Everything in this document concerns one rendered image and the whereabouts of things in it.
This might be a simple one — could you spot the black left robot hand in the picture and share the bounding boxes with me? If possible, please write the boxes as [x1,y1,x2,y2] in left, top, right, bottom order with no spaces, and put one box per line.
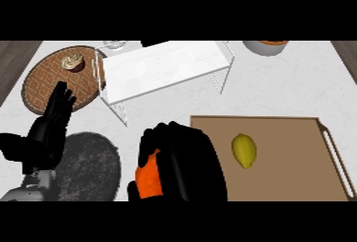
[0,80,78,175]

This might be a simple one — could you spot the grey bowl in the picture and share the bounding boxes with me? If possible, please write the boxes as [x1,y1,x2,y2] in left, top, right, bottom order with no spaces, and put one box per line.
[242,40,290,58]

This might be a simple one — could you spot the orange vegetable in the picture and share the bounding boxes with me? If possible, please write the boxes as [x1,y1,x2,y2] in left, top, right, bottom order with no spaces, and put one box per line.
[134,148,165,199]

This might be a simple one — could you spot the clear glass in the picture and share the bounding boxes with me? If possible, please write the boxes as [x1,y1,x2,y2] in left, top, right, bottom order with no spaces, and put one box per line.
[101,40,128,52]

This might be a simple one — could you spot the cream frosted cupcake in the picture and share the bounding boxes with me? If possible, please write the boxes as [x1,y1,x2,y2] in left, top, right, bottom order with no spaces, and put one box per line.
[60,52,87,73]

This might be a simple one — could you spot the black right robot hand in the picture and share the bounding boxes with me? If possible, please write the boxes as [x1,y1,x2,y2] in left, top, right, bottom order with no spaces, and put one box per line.
[126,120,230,202]

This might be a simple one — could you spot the dark grey speckled round mat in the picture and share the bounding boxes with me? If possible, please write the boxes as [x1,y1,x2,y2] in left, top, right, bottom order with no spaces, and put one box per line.
[54,130,122,202]

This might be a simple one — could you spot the brown woven round placemat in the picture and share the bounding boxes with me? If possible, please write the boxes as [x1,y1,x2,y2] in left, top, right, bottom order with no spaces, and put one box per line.
[19,44,109,116]

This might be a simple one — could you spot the black object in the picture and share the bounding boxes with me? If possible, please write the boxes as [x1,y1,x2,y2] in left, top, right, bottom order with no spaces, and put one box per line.
[140,40,171,48]

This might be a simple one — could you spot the white tiered shelf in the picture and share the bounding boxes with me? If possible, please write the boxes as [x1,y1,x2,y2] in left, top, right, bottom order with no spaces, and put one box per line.
[91,40,237,128]

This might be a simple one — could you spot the brown wooden tray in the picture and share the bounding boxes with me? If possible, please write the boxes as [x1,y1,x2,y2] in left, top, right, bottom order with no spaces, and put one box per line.
[188,114,357,202]

